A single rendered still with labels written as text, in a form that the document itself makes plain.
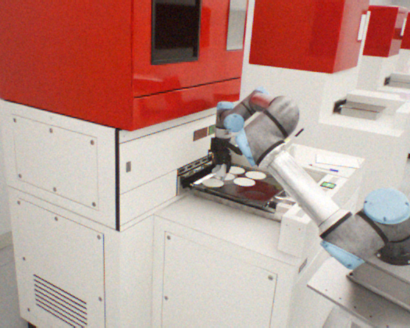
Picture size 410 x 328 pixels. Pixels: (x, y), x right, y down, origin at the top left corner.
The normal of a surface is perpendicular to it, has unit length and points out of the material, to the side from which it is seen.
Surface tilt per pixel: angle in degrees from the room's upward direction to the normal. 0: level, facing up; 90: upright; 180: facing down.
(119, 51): 90
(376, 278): 90
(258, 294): 90
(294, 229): 90
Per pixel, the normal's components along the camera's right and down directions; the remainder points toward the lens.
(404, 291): -0.76, 0.18
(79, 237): -0.55, 0.26
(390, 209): -0.39, -0.62
